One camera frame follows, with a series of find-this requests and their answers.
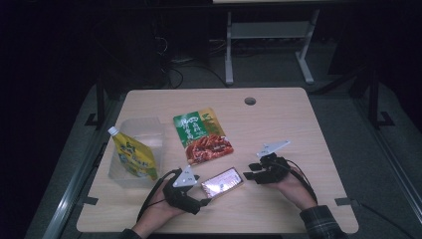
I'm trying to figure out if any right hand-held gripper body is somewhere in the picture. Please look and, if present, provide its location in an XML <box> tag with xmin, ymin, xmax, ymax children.
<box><xmin>255</xmin><ymin>139</ymin><xmax>293</xmax><ymax>185</ymax></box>

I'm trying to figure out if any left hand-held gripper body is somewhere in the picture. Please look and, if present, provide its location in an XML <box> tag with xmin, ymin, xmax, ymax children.
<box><xmin>161</xmin><ymin>164</ymin><xmax>202</xmax><ymax>215</ymax></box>

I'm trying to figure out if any yellow spouted pouch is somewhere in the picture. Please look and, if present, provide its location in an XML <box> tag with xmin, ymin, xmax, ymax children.
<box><xmin>106</xmin><ymin>125</ymin><xmax>159</xmax><ymax>182</ymax></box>

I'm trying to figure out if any clear plastic container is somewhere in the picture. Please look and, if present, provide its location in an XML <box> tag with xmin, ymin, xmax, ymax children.
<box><xmin>107</xmin><ymin>117</ymin><xmax>167</xmax><ymax>189</ymax></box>

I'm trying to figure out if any person's right hand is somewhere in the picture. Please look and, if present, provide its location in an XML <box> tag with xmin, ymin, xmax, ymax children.
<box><xmin>267</xmin><ymin>166</ymin><xmax>318</xmax><ymax>211</ymax></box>

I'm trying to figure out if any person's left hand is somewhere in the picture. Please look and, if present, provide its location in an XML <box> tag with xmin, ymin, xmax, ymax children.
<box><xmin>131</xmin><ymin>189</ymin><xmax>187</xmax><ymax>239</ymax></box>

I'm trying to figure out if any green and red food packet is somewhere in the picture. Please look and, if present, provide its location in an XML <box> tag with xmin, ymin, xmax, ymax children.
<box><xmin>172</xmin><ymin>107</ymin><xmax>235</xmax><ymax>166</ymax></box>

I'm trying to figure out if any black metal stand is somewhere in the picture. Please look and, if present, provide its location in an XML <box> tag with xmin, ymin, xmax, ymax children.
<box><xmin>367</xmin><ymin>69</ymin><xmax>396</xmax><ymax>130</ymax></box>
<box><xmin>84</xmin><ymin>75</ymin><xmax>107</xmax><ymax>130</ymax></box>

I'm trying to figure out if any left hand-held gripper black cable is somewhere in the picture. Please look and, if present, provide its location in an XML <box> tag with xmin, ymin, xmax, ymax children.
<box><xmin>136</xmin><ymin>168</ymin><xmax>182</xmax><ymax>223</ymax></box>

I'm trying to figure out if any hand-held gripper black cable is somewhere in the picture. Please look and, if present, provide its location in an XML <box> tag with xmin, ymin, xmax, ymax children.
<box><xmin>282</xmin><ymin>158</ymin><xmax>318</xmax><ymax>204</ymax></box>
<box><xmin>136</xmin><ymin>168</ymin><xmax>182</xmax><ymax>223</ymax></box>

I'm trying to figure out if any right hand-held gripper black cable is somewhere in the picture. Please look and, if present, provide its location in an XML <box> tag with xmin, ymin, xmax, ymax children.
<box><xmin>282</xmin><ymin>158</ymin><xmax>318</xmax><ymax>204</ymax></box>

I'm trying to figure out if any dark table edge bracket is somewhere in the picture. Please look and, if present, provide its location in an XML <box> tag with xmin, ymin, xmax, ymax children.
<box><xmin>333</xmin><ymin>196</ymin><xmax>360</xmax><ymax>208</ymax></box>
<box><xmin>81</xmin><ymin>195</ymin><xmax>100</xmax><ymax>206</ymax></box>

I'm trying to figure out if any grey metal rail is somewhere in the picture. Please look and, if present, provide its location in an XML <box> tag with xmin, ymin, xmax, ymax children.
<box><xmin>42</xmin><ymin>99</ymin><xmax>117</xmax><ymax>239</ymax></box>
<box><xmin>351</xmin><ymin>96</ymin><xmax>422</xmax><ymax>215</ymax></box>

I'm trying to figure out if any black floor cable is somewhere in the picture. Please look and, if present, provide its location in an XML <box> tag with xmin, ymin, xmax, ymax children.
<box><xmin>158</xmin><ymin>34</ymin><xmax>231</xmax><ymax>90</ymax></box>

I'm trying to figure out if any white metal desk frame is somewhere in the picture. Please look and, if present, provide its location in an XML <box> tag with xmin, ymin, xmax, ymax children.
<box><xmin>224</xmin><ymin>9</ymin><xmax>321</xmax><ymax>86</ymax></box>

